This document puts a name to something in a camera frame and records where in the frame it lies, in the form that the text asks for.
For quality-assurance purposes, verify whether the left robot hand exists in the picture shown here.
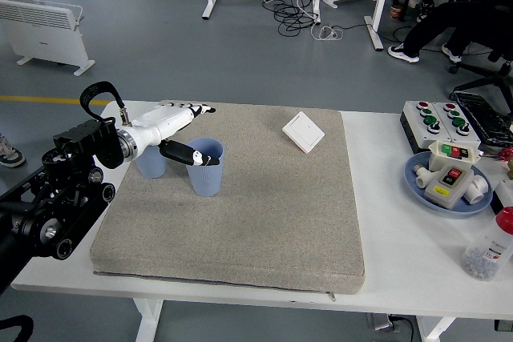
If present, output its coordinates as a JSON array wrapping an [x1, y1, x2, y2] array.
[[130, 100, 224, 167]]

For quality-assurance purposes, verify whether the blue ribbed plastic cup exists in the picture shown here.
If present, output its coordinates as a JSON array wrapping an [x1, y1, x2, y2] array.
[[185, 137, 226, 198], [134, 143, 168, 179]]

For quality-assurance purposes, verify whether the white push-button control box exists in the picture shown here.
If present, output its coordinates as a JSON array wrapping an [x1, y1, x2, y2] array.
[[399, 100, 448, 155], [440, 101, 482, 147]]

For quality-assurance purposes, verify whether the grey-brown cushion mat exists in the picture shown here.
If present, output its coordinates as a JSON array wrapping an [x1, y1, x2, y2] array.
[[88, 100, 366, 303]]

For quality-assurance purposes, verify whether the white panel heater, wide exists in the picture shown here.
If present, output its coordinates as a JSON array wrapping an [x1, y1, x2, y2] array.
[[0, 0, 97, 77]]

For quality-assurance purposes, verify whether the person's shoe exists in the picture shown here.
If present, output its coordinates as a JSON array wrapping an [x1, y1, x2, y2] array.
[[0, 133, 26, 168]]

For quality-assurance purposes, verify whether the white table leg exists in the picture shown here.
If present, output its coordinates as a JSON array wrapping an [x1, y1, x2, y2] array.
[[416, 316, 456, 342], [134, 297, 165, 342]]

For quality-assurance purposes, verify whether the blue round plate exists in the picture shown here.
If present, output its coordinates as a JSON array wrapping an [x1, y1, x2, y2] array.
[[403, 152, 494, 219]]

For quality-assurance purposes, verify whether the white plastic pipe fitting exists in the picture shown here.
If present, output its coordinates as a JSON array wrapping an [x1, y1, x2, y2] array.
[[464, 175, 492, 205], [414, 163, 436, 190]]

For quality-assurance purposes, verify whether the black keyboard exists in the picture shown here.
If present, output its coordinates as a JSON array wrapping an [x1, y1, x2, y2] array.
[[454, 92, 513, 146]]

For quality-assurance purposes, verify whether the black office chair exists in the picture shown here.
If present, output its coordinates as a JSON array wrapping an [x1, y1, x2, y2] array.
[[447, 47, 513, 115]]

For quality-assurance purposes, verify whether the red-lidded clear screw jar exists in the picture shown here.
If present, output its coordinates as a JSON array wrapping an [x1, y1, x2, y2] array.
[[460, 206, 513, 282]]

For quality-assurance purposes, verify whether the white wall switch plate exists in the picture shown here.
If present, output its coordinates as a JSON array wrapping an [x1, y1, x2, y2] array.
[[281, 111, 325, 155]]

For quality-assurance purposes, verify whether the white charger with cable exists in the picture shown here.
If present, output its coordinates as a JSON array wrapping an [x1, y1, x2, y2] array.
[[310, 23, 345, 42]]

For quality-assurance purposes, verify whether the white green-red switch box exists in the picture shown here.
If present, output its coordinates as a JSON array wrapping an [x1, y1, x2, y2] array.
[[427, 140, 482, 174]]

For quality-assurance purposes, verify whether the beige red-black switch box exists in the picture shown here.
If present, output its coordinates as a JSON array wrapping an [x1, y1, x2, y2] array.
[[424, 164, 476, 211]]

